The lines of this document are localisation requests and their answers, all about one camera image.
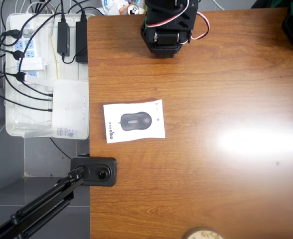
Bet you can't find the white orange mouse box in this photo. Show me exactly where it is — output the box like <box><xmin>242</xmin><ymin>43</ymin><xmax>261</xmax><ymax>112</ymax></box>
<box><xmin>103</xmin><ymin>99</ymin><xmax>166</xmax><ymax>144</ymax></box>

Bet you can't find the silver drink can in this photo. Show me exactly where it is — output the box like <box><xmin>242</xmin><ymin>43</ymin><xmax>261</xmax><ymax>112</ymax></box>
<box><xmin>127</xmin><ymin>3</ymin><xmax>140</xmax><ymax>15</ymax></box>

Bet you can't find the white printed plastic bag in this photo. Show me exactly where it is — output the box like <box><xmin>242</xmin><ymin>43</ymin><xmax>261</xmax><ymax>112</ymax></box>
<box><xmin>100</xmin><ymin>0</ymin><xmax>147</xmax><ymax>16</ymax></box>

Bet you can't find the wide black power adapter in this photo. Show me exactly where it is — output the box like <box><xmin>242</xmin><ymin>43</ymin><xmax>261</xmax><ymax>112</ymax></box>
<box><xmin>75</xmin><ymin>21</ymin><xmax>88</xmax><ymax>63</ymax></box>

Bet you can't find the narrow black power adapter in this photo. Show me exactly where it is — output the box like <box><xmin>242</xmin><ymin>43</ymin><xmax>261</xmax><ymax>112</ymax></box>
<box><xmin>57</xmin><ymin>21</ymin><xmax>71</xmax><ymax>56</ymax></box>

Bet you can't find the white router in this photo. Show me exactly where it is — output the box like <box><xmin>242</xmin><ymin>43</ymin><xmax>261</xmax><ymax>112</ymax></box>
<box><xmin>23</xmin><ymin>75</ymin><xmax>90</xmax><ymax>140</ymax></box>

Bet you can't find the clear bin with power strips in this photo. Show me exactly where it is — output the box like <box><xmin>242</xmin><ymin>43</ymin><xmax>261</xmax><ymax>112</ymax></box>
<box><xmin>4</xmin><ymin>12</ymin><xmax>95</xmax><ymax>140</ymax></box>

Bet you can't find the black desk clamp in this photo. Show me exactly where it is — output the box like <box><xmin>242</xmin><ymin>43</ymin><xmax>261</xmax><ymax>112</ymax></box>
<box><xmin>70</xmin><ymin>156</ymin><xmax>118</xmax><ymax>187</ymax></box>

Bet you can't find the white charger plug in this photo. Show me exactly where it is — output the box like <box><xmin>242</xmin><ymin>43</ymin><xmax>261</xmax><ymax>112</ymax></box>
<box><xmin>20</xmin><ymin>57</ymin><xmax>44</xmax><ymax>72</ymax></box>

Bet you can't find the white power strip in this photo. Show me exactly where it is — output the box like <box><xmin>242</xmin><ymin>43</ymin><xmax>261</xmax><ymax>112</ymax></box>
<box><xmin>11</xmin><ymin>19</ymin><xmax>41</xmax><ymax>81</ymax></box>

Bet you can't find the round wooden coaster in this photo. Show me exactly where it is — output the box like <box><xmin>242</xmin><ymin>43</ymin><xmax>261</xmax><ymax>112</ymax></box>
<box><xmin>185</xmin><ymin>227</ymin><xmax>224</xmax><ymax>239</ymax></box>

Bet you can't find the red white servo cable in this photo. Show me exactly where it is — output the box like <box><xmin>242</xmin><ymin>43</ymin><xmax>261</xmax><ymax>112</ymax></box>
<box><xmin>146</xmin><ymin>0</ymin><xmax>211</xmax><ymax>42</ymax></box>

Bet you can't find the black adapter output cable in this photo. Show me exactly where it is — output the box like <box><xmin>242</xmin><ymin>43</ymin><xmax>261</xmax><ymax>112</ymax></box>
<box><xmin>61</xmin><ymin>46</ymin><xmax>88</xmax><ymax>64</ymax></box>

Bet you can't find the thin yellow cable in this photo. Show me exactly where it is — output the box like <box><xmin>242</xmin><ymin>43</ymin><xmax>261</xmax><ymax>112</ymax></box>
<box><xmin>49</xmin><ymin>34</ymin><xmax>60</xmax><ymax>80</ymax></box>

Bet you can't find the black router cable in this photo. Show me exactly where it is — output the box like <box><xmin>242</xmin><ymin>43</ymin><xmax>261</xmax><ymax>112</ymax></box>
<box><xmin>0</xmin><ymin>76</ymin><xmax>54</xmax><ymax>112</ymax></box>
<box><xmin>21</xmin><ymin>81</ymin><xmax>54</xmax><ymax>97</ymax></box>
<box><xmin>3</xmin><ymin>74</ymin><xmax>54</xmax><ymax>102</ymax></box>

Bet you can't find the black plug with cable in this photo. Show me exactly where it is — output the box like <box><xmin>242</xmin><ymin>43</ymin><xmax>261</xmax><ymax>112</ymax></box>
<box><xmin>0</xmin><ymin>57</ymin><xmax>26</xmax><ymax>83</ymax></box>
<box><xmin>0</xmin><ymin>29</ymin><xmax>21</xmax><ymax>48</ymax></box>
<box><xmin>0</xmin><ymin>44</ymin><xmax>25</xmax><ymax>62</ymax></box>

